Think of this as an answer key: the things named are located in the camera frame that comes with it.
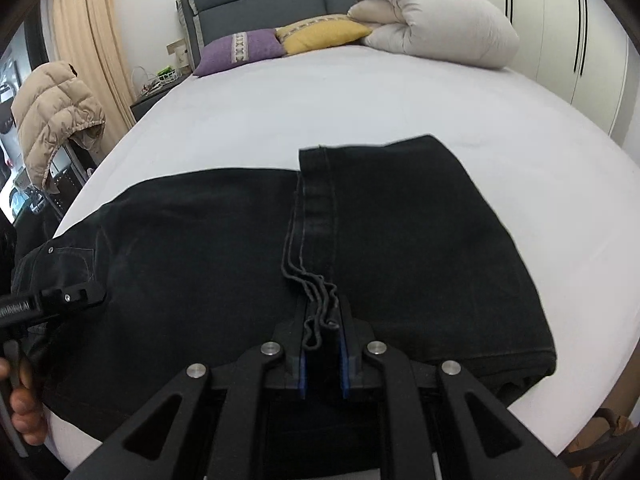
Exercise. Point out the small green item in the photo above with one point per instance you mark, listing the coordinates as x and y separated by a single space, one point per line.
166 70

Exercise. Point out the black chair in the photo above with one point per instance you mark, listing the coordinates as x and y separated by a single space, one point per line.
75 165

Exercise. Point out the purple patterned pillow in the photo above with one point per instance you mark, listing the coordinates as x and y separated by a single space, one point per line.
235 52

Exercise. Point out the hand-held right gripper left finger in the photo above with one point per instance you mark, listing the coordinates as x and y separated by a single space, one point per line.
301 375

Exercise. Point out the yellow patterned pillow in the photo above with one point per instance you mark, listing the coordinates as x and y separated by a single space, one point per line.
325 35

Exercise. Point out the grey padded headboard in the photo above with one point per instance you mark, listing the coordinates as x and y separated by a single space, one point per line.
250 5

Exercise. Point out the person's left hand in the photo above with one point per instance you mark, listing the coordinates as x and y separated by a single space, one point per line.
27 412

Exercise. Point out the beige puffer jacket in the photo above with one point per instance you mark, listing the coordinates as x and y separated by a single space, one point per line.
50 110

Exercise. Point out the folded white duvet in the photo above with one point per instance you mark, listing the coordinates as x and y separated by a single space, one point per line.
440 20

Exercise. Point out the white wardrobe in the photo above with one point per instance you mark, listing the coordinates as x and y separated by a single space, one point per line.
545 20

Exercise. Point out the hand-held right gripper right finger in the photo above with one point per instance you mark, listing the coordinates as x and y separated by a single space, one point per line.
345 370

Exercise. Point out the black pants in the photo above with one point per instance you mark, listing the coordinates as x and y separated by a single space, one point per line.
200 235

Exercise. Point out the dark grey nightstand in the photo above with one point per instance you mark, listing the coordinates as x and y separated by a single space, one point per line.
145 105

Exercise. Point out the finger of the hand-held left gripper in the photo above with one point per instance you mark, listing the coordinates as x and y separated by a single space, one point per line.
70 297

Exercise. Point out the beige curtain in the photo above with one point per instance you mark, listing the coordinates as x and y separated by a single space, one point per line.
90 20

